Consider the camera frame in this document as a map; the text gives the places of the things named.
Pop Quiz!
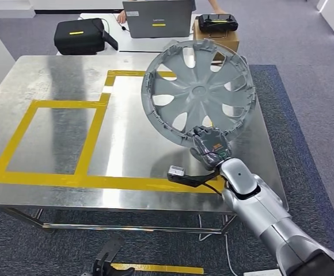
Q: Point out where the person's left hand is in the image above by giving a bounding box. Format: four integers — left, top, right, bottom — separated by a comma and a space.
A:
209, 0, 228, 16

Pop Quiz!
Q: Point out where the dark left robot hand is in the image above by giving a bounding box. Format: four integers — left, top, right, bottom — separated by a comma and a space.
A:
98, 266, 135, 276

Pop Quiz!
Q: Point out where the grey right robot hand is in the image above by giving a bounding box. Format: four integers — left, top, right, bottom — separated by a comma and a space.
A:
190, 126, 232, 171

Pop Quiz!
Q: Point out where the silver plastic wheel cover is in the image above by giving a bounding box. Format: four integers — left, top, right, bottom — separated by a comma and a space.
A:
141, 39, 257, 148

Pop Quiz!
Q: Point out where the stainless steel workbench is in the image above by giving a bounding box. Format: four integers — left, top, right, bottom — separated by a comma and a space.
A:
0, 54, 289, 235

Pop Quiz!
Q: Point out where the yellow tape on workbench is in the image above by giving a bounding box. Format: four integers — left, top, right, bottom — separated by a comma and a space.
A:
0, 70, 226, 194

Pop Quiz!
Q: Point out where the black handheld controller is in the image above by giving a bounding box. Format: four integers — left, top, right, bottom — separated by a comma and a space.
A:
197, 13, 239, 33

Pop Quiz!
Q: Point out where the white desk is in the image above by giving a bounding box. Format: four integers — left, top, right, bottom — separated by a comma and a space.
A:
56, 13, 202, 57

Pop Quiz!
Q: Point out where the brown cardboard box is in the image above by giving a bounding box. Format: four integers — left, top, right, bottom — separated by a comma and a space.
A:
193, 19, 240, 63

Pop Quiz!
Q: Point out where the grey laptop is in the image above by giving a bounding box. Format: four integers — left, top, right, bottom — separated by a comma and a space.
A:
122, 0, 194, 39

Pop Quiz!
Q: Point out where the yellow floor tape square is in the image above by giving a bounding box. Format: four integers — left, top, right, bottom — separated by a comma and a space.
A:
110, 263, 205, 276

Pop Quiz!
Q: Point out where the black carrying case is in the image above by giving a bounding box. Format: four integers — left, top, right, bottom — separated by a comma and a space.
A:
54, 18, 119, 56

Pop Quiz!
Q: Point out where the white power strip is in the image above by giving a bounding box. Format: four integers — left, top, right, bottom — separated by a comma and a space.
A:
243, 269, 283, 276

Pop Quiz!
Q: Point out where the white low plinth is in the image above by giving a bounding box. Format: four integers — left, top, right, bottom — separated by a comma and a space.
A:
0, 0, 36, 19

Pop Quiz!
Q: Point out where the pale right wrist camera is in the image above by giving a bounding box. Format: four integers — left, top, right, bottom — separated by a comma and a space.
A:
167, 165, 186, 183

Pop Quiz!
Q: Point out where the white floor cable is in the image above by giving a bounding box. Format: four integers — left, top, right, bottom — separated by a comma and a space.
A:
198, 214, 239, 276

